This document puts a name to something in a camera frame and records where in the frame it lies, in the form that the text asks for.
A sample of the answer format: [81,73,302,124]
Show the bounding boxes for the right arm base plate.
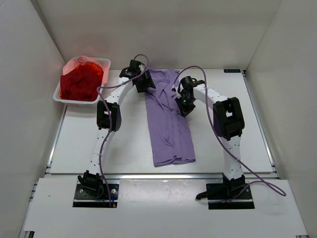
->
[195,175,255,210]

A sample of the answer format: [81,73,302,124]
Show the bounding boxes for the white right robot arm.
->
[173,76,246,200]

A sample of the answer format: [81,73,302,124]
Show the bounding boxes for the aluminium table edge rail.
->
[96,173,279,180]

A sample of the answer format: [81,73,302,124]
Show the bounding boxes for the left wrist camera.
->
[127,59,143,73]

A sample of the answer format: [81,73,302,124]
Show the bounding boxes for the purple t shirt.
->
[145,69,196,167]

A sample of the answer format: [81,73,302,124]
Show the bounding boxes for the dark red t shirt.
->
[60,68,104,102]

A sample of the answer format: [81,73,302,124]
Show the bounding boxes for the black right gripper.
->
[175,95,196,119]

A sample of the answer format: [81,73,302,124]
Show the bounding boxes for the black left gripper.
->
[134,71,155,94]

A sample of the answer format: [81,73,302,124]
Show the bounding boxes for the pink t shirt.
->
[62,56,111,85]

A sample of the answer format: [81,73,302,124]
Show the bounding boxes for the white plastic laundry basket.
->
[53,63,104,106]

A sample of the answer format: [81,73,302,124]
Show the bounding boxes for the orange t shirt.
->
[59,61,105,99]

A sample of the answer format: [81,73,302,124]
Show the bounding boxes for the black corner label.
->
[223,69,241,73]

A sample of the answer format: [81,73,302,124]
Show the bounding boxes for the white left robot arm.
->
[78,58,155,200]

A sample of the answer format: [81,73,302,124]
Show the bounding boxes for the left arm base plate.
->
[72,182,119,208]

